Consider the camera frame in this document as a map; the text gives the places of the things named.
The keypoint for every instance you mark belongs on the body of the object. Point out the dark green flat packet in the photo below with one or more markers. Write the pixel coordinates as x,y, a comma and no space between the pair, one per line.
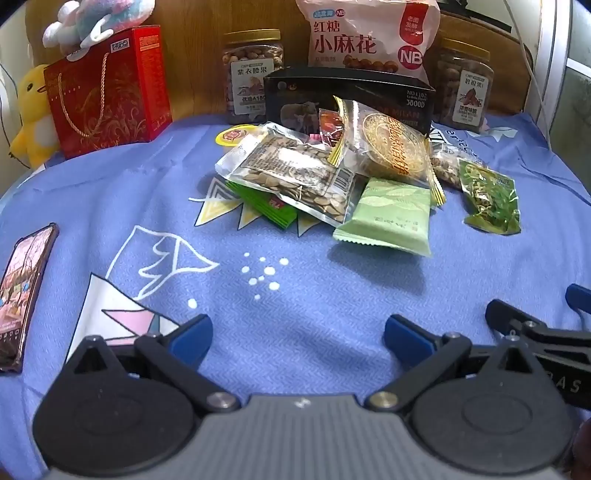
265,205

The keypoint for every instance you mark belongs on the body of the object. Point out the wooden headboard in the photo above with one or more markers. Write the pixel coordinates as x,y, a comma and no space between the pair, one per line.
194,69

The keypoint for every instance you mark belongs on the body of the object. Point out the clear nut jar purple label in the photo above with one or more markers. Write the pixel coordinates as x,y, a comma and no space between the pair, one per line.
251,78

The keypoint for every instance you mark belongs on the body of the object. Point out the light green snack packet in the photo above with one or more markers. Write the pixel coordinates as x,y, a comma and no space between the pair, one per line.
390,214

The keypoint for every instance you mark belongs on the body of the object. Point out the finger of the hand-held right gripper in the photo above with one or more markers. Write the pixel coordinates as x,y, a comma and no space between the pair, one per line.
545,334
581,300

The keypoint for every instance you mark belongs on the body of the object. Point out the black cardboard box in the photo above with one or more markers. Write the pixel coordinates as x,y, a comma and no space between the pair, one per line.
295,94

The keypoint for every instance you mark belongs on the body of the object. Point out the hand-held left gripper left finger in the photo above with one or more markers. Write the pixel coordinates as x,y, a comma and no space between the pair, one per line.
194,334

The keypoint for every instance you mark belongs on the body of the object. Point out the smartphone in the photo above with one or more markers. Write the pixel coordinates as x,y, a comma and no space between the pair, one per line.
23,295

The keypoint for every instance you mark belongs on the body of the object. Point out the dark red snack packet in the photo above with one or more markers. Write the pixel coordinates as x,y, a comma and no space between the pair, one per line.
330,127

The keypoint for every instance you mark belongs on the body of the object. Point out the red gift box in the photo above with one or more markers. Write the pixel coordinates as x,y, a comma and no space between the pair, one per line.
106,101

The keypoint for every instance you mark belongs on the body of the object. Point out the clear pumpkin seed packet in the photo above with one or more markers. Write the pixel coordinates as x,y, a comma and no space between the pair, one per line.
291,173

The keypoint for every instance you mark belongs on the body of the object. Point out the green pea packet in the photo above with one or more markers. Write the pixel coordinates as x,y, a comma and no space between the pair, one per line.
491,198

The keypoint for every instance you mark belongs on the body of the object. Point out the yellow jelly cup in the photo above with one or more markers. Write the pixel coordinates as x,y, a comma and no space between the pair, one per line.
231,136

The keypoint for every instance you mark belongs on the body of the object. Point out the blue printed blanket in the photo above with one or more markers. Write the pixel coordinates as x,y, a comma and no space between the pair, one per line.
323,286

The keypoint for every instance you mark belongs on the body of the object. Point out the clear nut jar red label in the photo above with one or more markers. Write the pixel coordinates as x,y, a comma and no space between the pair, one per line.
466,87

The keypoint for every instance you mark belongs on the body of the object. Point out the clear mooncake packet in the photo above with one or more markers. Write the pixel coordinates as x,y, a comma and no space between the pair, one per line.
390,147

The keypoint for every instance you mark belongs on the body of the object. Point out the pink snack packet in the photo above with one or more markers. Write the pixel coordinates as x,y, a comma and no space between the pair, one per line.
316,138

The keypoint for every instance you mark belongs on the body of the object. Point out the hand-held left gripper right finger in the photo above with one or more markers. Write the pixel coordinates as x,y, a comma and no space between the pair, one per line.
406,337

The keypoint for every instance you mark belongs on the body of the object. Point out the white and pink plush toy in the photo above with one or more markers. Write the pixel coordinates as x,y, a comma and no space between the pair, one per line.
101,18

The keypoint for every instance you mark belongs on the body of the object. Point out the yellow duck plush toy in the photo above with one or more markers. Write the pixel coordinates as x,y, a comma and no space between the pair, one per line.
34,106

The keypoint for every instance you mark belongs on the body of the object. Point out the yellow-edged nut packet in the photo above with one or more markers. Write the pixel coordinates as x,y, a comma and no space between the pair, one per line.
445,166

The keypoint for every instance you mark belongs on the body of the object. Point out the large pink snack bag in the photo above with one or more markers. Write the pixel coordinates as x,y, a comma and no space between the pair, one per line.
364,37

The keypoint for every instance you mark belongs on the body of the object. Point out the frosted glass door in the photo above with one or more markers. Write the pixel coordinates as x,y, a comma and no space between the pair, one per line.
572,92

